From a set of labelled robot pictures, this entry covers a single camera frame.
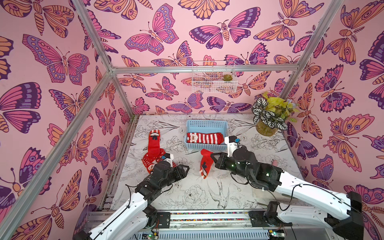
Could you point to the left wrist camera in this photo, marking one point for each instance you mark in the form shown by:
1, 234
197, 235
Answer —
168, 158

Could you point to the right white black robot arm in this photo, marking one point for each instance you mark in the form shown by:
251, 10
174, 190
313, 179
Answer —
340, 212

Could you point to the red patterned christmas sock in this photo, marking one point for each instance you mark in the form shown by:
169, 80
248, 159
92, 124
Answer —
150, 162

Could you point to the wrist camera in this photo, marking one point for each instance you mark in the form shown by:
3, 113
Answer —
232, 143
168, 158

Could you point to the white wire wall basket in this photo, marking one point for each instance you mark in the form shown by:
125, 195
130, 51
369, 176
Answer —
208, 79

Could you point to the light blue plastic basket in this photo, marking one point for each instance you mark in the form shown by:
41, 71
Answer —
206, 127

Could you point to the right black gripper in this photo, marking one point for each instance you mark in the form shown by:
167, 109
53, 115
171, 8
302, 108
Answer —
218, 159

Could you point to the red white striped sock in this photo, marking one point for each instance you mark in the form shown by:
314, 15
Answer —
200, 138

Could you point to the plain red sock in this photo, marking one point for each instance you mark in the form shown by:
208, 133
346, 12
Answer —
206, 163

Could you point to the potted plant in glass vase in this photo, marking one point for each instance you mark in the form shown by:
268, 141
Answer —
272, 114

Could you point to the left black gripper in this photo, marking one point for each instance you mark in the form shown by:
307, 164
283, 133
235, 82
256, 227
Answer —
179, 174

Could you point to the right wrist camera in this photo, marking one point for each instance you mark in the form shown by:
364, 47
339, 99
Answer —
232, 143

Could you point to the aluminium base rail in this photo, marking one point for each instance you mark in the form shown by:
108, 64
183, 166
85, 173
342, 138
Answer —
201, 225

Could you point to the red nutcracker sock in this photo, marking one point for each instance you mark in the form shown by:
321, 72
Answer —
154, 143

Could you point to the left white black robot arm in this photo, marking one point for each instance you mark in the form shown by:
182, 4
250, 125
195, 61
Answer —
137, 212

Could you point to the small green succulent plant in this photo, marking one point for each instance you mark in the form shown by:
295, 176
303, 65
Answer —
227, 77

